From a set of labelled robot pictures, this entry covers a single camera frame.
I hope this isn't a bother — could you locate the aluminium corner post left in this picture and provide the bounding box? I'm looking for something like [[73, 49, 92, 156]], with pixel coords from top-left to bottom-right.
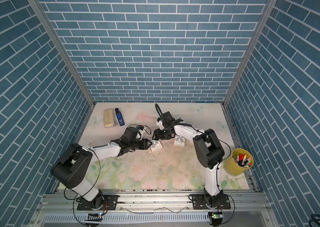
[[28, 0, 95, 108]]

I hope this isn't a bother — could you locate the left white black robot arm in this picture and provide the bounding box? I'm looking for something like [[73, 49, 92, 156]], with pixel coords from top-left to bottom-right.
[[51, 125, 152, 208]]

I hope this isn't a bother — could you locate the yellow pen cup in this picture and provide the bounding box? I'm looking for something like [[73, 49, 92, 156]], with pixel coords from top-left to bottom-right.
[[225, 148, 255, 176]]

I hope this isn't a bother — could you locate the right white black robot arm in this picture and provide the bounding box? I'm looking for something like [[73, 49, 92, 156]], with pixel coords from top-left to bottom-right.
[[152, 110, 225, 197]]

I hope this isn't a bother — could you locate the beige zippered pencil case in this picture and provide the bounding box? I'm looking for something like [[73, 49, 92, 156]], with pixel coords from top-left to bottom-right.
[[103, 108, 116, 128]]

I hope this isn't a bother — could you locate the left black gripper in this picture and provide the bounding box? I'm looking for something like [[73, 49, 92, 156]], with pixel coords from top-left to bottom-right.
[[128, 138, 153, 150]]

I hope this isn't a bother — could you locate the aluminium corner post right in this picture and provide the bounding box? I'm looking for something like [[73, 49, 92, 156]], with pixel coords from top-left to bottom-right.
[[223, 0, 277, 107]]

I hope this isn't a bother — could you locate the aluminium front rail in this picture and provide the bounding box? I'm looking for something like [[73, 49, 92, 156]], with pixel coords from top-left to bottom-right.
[[29, 190, 278, 227]]

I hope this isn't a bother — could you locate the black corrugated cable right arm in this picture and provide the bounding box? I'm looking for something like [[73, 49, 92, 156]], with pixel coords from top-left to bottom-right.
[[154, 103, 166, 123]]

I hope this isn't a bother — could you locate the aluminium corner post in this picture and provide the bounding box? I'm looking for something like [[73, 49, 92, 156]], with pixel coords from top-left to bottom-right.
[[28, 0, 95, 108], [223, 0, 277, 107]]

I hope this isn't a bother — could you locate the white jewelry box base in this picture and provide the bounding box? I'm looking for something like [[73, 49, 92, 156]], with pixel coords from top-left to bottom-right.
[[150, 140, 163, 152]]

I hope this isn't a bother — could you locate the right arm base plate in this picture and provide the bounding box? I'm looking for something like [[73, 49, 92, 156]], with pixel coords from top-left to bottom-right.
[[188, 194, 231, 210]]

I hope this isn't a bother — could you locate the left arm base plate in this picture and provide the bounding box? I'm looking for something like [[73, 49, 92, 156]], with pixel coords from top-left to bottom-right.
[[75, 194, 119, 211]]

